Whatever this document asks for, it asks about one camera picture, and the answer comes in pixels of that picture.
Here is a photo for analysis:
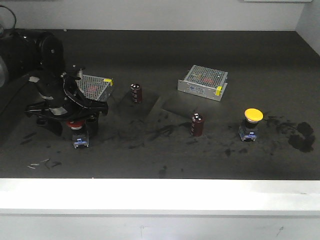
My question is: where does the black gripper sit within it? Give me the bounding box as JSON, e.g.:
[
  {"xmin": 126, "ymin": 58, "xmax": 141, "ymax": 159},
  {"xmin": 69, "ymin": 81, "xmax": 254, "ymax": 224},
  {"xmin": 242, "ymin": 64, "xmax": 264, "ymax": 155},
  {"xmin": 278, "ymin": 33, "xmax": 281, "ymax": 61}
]
[{"xmin": 24, "ymin": 65, "xmax": 109, "ymax": 137}]

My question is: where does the red mushroom push button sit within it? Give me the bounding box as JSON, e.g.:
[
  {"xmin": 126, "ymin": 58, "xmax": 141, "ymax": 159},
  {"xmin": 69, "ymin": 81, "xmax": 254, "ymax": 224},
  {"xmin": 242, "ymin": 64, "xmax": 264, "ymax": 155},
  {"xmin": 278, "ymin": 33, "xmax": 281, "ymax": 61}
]
[{"xmin": 66, "ymin": 120, "xmax": 89, "ymax": 149}]

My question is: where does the yellow mushroom push button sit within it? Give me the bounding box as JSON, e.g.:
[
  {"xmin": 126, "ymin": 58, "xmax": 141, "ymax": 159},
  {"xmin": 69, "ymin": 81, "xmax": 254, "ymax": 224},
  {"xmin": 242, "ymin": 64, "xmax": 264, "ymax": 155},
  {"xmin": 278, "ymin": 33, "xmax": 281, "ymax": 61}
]
[{"xmin": 238, "ymin": 108, "xmax": 264, "ymax": 142}]

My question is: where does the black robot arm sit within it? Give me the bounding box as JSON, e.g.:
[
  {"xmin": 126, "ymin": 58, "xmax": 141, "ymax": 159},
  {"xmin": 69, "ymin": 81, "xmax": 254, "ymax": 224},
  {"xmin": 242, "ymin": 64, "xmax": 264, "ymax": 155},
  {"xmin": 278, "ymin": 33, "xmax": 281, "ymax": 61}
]
[{"xmin": 0, "ymin": 29, "xmax": 109, "ymax": 136}]

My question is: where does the left metal mesh power supply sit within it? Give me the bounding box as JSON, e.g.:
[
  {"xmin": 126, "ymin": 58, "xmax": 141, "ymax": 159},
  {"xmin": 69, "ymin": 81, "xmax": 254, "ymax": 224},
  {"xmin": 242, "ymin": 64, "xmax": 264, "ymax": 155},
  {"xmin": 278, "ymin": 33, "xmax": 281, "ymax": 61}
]
[{"xmin": 76, "ymin": 74, "xmax": 114, "ymax": 102}]

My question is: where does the metal mesh power supply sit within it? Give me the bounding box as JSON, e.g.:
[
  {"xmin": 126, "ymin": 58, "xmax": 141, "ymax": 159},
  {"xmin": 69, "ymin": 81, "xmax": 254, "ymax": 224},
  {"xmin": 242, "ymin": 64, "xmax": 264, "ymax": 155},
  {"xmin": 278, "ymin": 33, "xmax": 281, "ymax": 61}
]
[
  {"xmin": 177, "ymin": 65, "xmax": 228, "ymax": 102},
  {"xmin": 76, "ymin": 74, "xmax": 114, "ymax": 102}
]

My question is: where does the left dark red capacitor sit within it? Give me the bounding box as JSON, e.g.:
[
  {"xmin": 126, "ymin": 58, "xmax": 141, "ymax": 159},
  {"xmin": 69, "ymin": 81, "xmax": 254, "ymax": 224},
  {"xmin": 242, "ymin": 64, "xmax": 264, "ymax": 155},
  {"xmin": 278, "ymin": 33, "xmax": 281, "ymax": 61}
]
[{"xmin": 130, "ymin": 83, "xmax": 143, "ymax": 104}]

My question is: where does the dark red capacitor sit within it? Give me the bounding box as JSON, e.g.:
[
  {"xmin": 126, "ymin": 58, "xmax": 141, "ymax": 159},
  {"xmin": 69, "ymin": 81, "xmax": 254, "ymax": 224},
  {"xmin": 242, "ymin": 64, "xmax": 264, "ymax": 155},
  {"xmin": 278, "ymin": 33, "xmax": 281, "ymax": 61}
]
[
  {"xmin": 130, "ymin": 83, "xmax": 143, "ymax": 104},
  {"xmin": 190, "ymin": 113, "xmax": 205, "ymax": 137}
]

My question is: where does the right dark red capacitor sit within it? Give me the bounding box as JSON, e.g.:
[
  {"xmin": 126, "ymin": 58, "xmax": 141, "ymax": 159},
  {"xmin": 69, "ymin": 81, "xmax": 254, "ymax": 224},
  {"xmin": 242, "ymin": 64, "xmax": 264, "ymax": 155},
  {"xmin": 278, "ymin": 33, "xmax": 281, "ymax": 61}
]
[{"xmin": 190, "ymin": 113, "xmax": 205, "ymax": 137}]

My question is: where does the right metal mesh power supply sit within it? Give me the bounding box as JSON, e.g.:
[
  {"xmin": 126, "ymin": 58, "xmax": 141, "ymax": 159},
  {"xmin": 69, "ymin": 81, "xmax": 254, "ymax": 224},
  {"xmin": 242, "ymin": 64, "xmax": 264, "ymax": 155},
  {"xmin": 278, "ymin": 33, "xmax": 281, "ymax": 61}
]
[{"xmin": 177, "ymin": 65, "xmax": 228, "ymax": 102}]

